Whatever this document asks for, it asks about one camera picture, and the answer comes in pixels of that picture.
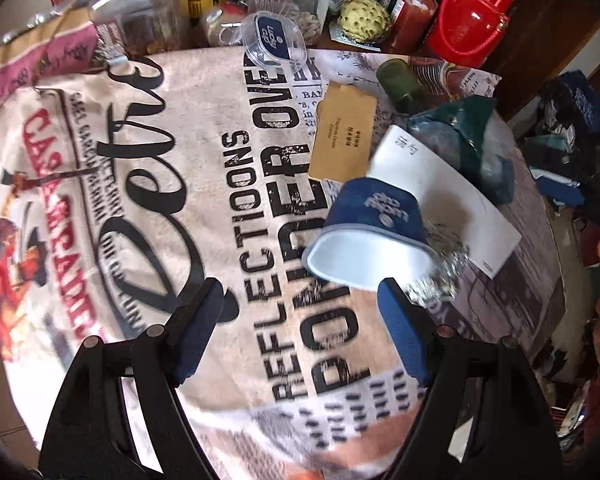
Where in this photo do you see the teal plastic bag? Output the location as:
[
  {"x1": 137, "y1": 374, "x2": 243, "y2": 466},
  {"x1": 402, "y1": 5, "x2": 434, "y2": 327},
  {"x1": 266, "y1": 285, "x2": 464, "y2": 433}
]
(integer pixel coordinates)
[{"x1": 407, "y1": 96, "x2": 516, "y2": 206}]

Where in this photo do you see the brown wooden door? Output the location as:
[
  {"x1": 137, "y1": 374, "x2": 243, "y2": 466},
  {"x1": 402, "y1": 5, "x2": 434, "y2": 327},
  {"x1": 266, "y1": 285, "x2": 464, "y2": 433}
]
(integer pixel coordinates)
[{"x1": 485, "y1": 0, "x2": 600, "y2": 121}]

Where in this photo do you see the silver foil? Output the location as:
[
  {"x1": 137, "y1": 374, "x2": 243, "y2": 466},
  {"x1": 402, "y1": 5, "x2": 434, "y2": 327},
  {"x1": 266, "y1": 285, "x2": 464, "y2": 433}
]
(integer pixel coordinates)
[{"x1": 400, "y1": 217, "x2": 473, "y2": 306}]

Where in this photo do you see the green glass bottle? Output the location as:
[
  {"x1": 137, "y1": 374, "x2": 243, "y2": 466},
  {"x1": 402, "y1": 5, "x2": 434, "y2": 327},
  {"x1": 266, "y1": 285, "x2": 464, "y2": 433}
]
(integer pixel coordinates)
[{"x1": 376, "y1": 58, "x2": 431, "y2": 113}]

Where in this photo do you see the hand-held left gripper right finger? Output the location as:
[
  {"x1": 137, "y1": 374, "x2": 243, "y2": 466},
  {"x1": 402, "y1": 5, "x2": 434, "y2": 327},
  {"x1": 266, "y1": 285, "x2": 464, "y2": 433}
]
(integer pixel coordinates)
[{"x1": 377, "y1": 277, "x2": 566, "y2": 480}]

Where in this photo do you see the white paper sheet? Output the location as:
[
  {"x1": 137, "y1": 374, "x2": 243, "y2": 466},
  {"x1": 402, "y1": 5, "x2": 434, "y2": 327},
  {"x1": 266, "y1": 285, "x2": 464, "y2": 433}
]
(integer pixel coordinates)
[{"x1": 367, "y1": 125, "x2": 523, "y2": 278}]

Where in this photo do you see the black-lidded clear plastic jar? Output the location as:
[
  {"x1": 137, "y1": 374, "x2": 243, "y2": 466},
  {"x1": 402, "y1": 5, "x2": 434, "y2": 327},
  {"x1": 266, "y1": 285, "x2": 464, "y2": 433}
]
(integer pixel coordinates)
[{"x1": 87, "y1": 0, "x2": 191, "y2": 53}]

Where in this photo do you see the brown paper envelope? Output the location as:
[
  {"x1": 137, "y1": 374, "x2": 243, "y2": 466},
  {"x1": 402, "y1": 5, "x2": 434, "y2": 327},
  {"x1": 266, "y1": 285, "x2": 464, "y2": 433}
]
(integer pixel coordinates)
[{"x1": 308, "y1": 80, "x2": 379, "y2": 183}]

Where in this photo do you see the pink woven bag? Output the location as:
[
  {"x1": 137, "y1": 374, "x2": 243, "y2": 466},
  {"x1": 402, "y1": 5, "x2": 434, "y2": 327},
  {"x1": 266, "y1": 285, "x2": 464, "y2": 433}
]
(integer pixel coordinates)
[{"x1": 0, "y1": 7, "x2": 101, "y2": 111}]

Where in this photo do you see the green custard apple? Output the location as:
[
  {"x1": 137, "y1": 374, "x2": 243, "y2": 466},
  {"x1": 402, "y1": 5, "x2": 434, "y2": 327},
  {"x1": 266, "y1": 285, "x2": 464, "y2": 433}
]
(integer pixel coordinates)
[{"x1": 337, "y1": 0, "x2": 392, "y2": 43}]

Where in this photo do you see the red sauce bottle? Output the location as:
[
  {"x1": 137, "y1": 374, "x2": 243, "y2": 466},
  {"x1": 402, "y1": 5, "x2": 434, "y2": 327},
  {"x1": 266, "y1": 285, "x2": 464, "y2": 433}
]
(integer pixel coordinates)
[{"x1": 387, "y1": 0, "x2": 443, "y2": 53}]

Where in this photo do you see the blue paper cup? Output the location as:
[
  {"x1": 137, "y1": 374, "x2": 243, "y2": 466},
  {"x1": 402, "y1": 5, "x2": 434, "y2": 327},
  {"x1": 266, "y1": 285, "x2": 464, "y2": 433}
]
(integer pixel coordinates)
[{"x1": 301, "y1": 177, "x2": 443, "y2": 292}]

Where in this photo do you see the red thermos jug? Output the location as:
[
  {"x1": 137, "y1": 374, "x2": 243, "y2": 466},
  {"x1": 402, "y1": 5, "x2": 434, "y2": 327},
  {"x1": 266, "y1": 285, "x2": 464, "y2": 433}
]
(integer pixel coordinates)
[{"x1": 425, "y1": 0, "x2": 517, "y2": 68}]

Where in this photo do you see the printed tablecloth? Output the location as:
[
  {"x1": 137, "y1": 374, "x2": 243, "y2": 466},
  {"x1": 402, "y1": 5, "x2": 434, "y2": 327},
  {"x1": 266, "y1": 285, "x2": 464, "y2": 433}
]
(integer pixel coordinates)
[{"x1": 0, "y1": 47, "x2": 566, "y2": 480}]

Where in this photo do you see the pile of dark clothes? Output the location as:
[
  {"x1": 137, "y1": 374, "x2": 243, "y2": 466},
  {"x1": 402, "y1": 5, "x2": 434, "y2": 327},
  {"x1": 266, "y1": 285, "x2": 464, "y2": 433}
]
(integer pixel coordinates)
[{"x1": 525, "y1": 72, "x2": 600, "y2": 221}]

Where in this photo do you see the clear plastic lid blue label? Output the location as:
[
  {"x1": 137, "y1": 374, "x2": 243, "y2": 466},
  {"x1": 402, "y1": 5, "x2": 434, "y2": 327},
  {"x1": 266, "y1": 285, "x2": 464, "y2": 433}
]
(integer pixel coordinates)
[{"x1": 241, "y1": 11, "x2": 308, "y2": 68}]

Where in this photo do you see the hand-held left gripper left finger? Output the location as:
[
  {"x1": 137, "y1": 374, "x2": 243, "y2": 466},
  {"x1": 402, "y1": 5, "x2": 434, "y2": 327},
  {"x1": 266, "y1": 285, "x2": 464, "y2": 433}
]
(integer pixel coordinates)
[{"x1": 37, "y1": 277, "x2": 226, "y2": 480}]

